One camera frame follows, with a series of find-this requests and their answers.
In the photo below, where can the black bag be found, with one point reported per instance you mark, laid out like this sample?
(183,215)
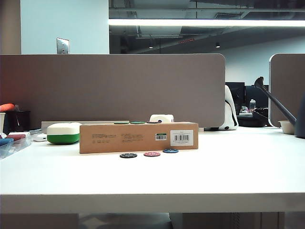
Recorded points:
(257,119)

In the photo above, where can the long brown cardboard box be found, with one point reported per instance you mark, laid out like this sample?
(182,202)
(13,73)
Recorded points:
(114,140)

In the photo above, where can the black poker chip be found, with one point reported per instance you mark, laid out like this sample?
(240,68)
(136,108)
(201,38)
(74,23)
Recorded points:
(128,155)

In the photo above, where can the white cup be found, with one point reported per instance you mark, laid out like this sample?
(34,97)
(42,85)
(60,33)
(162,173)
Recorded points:
(2,122)

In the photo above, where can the brown partition with white rim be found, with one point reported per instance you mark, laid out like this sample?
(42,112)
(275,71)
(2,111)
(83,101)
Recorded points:
(288,95)

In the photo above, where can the red chip stack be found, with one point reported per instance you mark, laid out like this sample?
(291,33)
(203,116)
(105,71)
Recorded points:
(16,137)

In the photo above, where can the wide brown desk partition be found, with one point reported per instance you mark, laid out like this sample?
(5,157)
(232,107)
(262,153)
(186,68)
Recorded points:
(119,90)

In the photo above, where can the black ceiling spotlight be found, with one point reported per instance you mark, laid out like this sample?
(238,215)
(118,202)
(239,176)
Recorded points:
(150,46)
(217,44)

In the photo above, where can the green poker chip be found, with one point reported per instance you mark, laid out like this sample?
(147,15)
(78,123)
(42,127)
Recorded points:
(137,122)
(121,122)

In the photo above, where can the orange object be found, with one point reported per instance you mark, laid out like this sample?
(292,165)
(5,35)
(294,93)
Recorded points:
(6,107)

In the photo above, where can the white and green container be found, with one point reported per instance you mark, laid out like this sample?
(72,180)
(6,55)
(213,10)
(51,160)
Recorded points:
(63,133)

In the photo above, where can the metal wall plate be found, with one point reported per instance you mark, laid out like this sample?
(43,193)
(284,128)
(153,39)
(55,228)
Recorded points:
(63,45)

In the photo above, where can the clear plastic chip tray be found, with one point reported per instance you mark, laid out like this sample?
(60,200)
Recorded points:
(16,146)

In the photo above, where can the white ceiling light strip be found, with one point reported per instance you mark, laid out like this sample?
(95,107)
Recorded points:
(190,22)

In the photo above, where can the small white charger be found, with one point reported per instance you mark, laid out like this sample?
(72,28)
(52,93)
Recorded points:
(39,137)

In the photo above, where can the white dice with coloured dots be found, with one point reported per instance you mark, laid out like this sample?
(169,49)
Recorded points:
(162,118)

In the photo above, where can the black cup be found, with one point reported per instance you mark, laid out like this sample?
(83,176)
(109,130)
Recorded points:
(19,120)

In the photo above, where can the blue poker chip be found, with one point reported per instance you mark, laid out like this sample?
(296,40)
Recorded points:
(170,150)

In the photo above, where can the dark grey watering can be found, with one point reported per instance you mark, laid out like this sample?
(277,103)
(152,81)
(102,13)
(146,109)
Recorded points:
(278,105)

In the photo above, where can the blue chip stack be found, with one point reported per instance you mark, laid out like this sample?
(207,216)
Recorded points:
(6,142)

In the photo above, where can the small white paper bowl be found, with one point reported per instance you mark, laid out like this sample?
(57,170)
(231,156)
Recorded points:
(287,127)

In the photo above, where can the clear plastic bottle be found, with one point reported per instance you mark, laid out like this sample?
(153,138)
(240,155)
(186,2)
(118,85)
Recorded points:
(252,105)

